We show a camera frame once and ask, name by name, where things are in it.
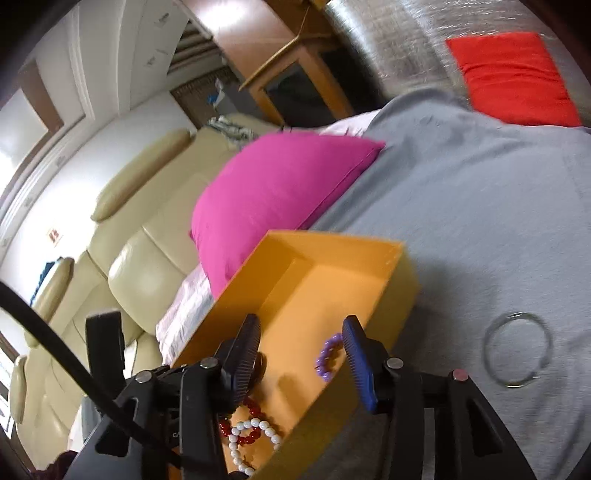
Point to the silver quilted sheet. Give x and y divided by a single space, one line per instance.
406 41

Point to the grey blanket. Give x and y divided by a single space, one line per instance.
485 207

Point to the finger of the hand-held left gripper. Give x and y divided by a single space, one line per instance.
105 346

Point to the silver metal bangle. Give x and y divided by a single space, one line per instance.
515 384

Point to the orange box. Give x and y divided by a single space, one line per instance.
323 286

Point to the red pillow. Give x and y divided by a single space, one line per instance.
512 78

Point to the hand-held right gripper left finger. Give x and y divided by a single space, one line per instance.
244 360

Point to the dark blue cloth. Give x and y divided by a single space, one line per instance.
46 272

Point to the striped cloth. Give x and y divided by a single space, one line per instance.
228 131

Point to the beige leather sofa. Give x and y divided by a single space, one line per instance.
147 267

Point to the dark wicker basket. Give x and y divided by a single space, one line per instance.
198 97

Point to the wooden cabinet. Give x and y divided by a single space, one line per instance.
258 41

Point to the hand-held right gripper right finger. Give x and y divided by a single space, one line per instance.
358 364

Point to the pink pillow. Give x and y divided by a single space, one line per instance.
277 194

